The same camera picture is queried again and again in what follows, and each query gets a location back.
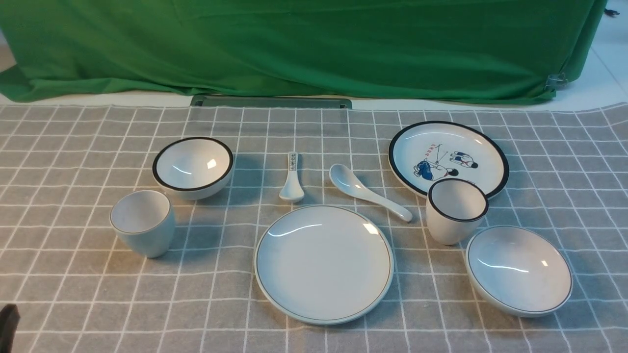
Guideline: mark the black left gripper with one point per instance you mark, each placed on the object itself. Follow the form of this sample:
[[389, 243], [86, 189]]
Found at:
[[9, 320]]

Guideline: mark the white cup thin rim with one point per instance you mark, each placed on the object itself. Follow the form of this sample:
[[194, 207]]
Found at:
[[145, 221]]

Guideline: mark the large white ceramic spoon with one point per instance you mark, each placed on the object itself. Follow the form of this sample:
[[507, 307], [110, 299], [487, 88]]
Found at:
[[346, 181]]

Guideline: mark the shallow white bowl thin rim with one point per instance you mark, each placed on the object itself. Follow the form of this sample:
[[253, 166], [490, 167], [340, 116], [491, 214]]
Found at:
[[518, 271]]

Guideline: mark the black-rimmed white bowl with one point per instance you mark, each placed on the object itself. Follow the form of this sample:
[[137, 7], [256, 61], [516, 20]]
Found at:
[[194, 168]]

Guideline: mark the small patterned white spoon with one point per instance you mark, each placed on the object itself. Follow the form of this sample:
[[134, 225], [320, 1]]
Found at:
[[292, 191]]

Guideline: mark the large plain white plate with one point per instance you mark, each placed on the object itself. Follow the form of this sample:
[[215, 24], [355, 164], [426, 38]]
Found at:
[[324, 265]]

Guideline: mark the black-rimmed illustrated plate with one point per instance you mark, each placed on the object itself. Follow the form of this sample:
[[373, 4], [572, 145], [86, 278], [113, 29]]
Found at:
[[426, 152]]

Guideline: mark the black-rimmed white cup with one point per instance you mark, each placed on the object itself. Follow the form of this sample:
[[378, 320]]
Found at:
[[454, 209]]

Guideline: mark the green backdrop cloth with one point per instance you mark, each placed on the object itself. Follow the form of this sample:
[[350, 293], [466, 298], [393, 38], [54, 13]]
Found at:
[[473, 51]]

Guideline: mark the metal binder clip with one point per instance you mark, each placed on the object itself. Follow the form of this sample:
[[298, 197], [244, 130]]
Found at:
[[556, 82]]

